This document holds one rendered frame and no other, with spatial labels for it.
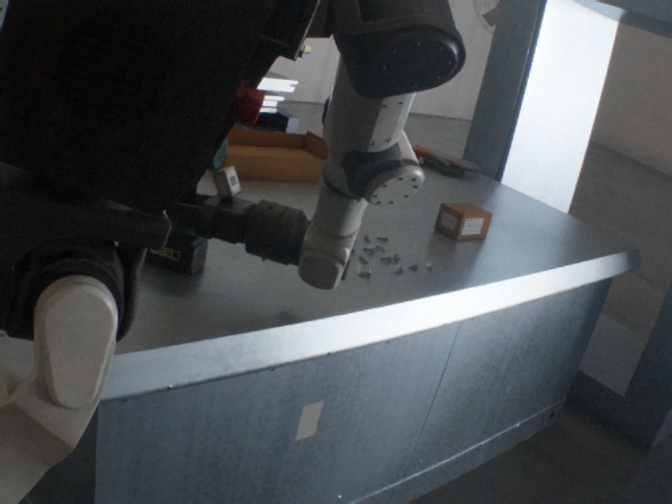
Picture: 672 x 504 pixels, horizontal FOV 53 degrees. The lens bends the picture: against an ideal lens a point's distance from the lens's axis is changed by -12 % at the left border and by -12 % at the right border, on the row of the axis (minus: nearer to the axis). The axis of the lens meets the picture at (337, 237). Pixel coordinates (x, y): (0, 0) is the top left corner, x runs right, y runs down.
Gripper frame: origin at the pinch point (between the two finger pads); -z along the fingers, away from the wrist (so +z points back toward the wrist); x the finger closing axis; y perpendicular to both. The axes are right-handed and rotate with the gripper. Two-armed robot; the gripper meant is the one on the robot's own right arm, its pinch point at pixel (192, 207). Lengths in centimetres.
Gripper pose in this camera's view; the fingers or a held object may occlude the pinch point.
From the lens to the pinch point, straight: 121.0
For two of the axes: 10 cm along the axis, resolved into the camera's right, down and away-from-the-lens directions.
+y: -2.3, 9.2, 3.2
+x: -2.1, 2.7, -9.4
